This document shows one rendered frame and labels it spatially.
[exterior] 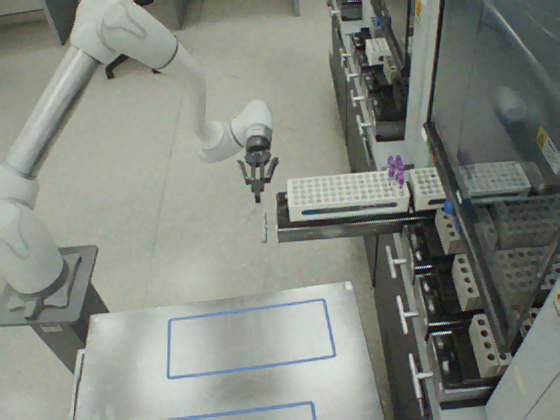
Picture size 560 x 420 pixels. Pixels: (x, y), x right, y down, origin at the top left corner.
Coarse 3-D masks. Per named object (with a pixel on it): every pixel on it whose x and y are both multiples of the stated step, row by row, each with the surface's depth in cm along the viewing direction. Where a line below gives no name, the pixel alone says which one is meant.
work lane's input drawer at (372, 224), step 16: (288, 208) 129; (272, 224) 135; (288, 224) 126; (304, 224) 126; (320, 224) 126; (336, 224) 126; (352, 224) 125; (368, 224) 125; (384, 224) 126; (400, 224) 126; (288, 240) 129; (304, 240) 129
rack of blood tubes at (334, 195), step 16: (320, 176) 129; (336, 176) 129; (352, 176) 129; (368, 176) 129; (384, 176) 127; (288, 192) 126; (304, 192) 127; (320, 192) 126; (336, 192) 125; (352, 192) 125; (368, 192) 125; (384, 192) 123; (304, 208) 123; (320, 208) 123; (336, 208) 129; (352, 208) 128; (368, 208) 126; (384, 208) 125; (400, 208) 124
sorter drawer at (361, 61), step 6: (360, 54) 179; (360, 60) 176; (366, 60) 176; (360, 66) 176; (366, 66) 173; (372, 66) 173; (378, 66) 173; (360, 72) 174; (348, 78) 180; (360, 78) 176; (348, 84) 179; (360, 84) 178
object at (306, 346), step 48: (336, 288) 111; (96, 336) 107; (144, 336) 106; (192, 336) 106; (240, 336) 105; (288, 336) 104; (336, 336) 103; (96, 384) 99; (144, 384) 99; (192, 384) 98; (240, 384) 97; (288, 384) 96; (336, 384) 95
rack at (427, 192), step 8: (432, 168) 128; (416, 176) 127; (424, 176) 127; (432, 176) 127; (408, 184) 131; (416, 184) 124; (424, 184) 124; (432, 184) 124; (440, 184) 124; (416, 192) 122; (424, 192) 123; (432, 192) 123; (440, 192) 123; (416, 200) 123; (424, 200) 122; (432, 200) 128; (440, 200) 128; (416, 208) 125; (424, 208) 124; (432, 208) 124
